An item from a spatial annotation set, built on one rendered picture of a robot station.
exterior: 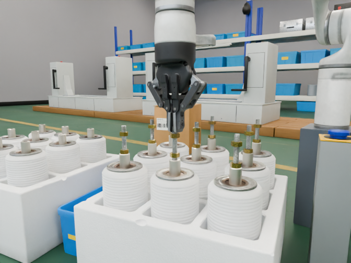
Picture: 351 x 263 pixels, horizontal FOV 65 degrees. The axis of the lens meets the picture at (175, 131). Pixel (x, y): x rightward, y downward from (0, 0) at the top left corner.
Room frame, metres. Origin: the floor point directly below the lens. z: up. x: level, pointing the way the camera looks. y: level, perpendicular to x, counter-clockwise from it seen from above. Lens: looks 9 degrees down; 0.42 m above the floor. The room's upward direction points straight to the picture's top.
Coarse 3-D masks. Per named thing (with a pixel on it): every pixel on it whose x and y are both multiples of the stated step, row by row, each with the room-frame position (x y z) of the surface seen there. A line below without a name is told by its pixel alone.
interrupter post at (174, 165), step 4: (172, 160) 0.51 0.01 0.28; (176, 160) 0.51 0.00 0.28; (180, 160) 0.51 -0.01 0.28; (172, 164) 0.50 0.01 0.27; (176, 164) 0.50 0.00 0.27; (180, 164) 0.51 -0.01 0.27; (172, 168) 0.50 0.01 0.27; (176, 168) 0.50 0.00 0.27; (180, 168) 0.51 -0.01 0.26; (172, 172) 0.50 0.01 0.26; (176, 172) 0.50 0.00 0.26; (180, 172) 0.51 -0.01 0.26
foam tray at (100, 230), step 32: (96, 224) 0.50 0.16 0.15; (128, 224) 0.47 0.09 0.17; (160, 224) 0.45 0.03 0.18; (192, 224) 0.45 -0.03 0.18; (96, 256) 0.50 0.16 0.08; (128, 256) 0.47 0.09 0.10; (160, 256) 0.44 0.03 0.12; (192, 256) 0.41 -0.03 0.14; (224, 256) 0.39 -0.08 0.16; (256, 256) 0.37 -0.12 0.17
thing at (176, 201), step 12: (156, 180) 0.49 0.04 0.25; (192, 180) 0.49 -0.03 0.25; (156, 192) 0.48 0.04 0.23; (168, 192) 0.47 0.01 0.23; (180, 192) 0.47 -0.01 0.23; (192, 192) 0.48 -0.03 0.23; (156, 204) 0.48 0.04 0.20; (168, 204) 0.47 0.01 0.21; (180, 204) 0.47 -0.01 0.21; (192, 204) 0.48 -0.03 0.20; (156, 216) 0.48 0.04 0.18; (168, 216) 0.47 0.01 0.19; (180, 216) 0.47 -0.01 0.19; (192, 216) 0.48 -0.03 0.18
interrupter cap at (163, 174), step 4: (164, 168) 0.54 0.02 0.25; (168, 168) 0.54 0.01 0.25; (184, 168) 0.54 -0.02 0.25; (156, 172) 0.51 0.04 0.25; (160, 172) 0.52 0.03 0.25; (164, 172) 0.52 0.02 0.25; (168, 172) 0.53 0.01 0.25; (184, 172) 0.52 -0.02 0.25; (188, 172) 0.52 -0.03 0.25; (192, 172) 0.51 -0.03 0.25; (156, 176) 0.50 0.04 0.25; (160, 176) 0.49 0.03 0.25; (164, 176) 0.49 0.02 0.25; (168, 176) 0.49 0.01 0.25; (172, 176) 0.50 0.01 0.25; (176, 176) 0.50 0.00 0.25; (180, 176) 0.49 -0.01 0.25; (184, 176) 0.49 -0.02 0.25; (188, 176) 0.49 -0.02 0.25; (192, 176) 0.50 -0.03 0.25; (168, 180) 0.48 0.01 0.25; (172, 180) 0.48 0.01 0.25; (176, 180) 0.48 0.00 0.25; (180, 180) 0.48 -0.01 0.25
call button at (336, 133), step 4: (328, 132) 0.57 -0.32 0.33; (332, 132) 0.56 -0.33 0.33; (336, 132) 0.55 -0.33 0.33; (340, 132) 0.55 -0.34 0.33; (344, 132) 0.55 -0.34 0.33; (348, 132) 0.55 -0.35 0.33; (332, 136) 0.56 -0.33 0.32; (336, 136) 0.55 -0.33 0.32; (340, 136) 0.55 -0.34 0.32; (344, 136) 0.55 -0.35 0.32
